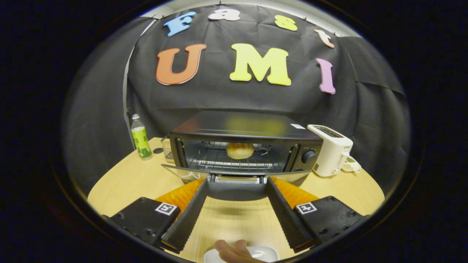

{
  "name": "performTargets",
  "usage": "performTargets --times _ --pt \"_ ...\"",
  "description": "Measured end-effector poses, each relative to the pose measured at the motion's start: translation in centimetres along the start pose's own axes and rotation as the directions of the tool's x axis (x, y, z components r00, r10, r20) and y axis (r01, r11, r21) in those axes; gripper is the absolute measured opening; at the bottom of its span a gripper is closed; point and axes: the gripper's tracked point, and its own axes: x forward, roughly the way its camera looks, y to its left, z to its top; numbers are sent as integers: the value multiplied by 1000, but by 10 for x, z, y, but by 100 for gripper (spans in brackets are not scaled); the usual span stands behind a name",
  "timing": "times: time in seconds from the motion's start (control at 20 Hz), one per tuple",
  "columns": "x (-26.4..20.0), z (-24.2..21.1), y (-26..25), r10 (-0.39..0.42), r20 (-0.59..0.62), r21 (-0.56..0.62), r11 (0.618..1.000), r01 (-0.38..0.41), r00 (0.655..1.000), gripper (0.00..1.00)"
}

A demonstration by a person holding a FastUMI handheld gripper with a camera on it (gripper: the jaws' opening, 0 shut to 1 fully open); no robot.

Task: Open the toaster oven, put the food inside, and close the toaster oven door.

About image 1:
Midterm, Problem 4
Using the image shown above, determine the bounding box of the green drink bottle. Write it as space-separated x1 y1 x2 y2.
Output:
130 114 153 160

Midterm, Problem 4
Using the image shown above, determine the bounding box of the golden bread bun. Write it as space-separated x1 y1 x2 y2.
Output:
226 142 255 160

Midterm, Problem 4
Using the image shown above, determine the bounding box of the small wire mesh basket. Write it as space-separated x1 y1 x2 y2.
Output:
161 136 175 161

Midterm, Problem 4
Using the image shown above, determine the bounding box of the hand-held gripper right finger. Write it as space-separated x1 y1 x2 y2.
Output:
265 176 370 252

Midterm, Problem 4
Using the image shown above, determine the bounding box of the white bread toaster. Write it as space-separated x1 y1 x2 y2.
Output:
307 124 354 178

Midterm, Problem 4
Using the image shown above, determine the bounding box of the white square plate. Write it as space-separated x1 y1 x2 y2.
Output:
203 245 280 263

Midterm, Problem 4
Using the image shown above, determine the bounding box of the oven wire rack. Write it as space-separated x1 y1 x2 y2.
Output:
190 142 291 169

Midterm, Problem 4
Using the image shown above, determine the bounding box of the small white divided dish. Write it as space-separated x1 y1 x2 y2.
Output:
342 155 362 173

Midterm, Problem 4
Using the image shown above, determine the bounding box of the black toaster oven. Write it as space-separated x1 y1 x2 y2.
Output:
161 111 324 201

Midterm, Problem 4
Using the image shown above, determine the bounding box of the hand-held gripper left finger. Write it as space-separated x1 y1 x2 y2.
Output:
101 178 209 253

